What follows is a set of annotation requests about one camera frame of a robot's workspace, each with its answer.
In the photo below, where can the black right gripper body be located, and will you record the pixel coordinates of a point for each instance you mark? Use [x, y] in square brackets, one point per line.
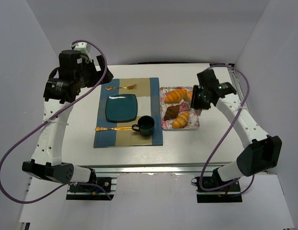
[195, 101]

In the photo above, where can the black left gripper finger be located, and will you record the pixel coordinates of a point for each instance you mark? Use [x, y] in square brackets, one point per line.
[108, 77]
[101, 62]

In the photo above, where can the floral serving tray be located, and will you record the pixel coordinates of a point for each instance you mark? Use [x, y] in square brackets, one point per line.
[193, 122]

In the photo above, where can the chocolate croissant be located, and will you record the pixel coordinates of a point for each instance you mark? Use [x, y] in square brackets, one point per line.
[172, 112]

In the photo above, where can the blue and beige placemat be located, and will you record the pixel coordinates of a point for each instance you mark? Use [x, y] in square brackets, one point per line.
[147, 93]

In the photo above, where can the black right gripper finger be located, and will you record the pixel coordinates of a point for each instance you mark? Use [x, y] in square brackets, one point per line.
[198, 112]
[189, 103]

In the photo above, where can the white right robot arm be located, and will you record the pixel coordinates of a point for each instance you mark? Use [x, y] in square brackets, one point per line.
[261, 150]

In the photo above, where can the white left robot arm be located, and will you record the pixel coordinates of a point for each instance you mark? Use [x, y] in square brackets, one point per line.
[46, 162]

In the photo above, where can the dark teal mug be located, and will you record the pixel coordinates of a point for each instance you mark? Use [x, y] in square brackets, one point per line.
[145, 126]

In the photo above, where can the gold fork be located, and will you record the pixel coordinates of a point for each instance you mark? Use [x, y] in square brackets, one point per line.
[128, 87]

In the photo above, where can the aluminium table rail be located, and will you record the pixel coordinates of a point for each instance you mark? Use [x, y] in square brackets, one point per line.
[238, 81]

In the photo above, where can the round bread bun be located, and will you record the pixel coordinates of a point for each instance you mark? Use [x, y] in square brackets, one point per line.
[188, 96]

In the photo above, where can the small striped bread roll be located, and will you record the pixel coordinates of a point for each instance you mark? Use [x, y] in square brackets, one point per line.
[181, 120]

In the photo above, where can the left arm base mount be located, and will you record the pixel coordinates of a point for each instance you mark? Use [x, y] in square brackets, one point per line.
[108, 181]

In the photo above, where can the teal square plate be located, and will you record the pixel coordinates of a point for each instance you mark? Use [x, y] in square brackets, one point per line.
[121, 108]

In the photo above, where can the large striped croissant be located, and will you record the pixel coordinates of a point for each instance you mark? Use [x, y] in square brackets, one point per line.
[175, 96]

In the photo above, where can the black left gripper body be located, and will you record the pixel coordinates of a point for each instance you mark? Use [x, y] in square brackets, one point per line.
[96, 74]

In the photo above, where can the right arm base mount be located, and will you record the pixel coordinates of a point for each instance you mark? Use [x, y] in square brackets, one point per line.
[230, 194]

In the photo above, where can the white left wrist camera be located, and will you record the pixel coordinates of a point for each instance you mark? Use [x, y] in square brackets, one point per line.
[82, 46]

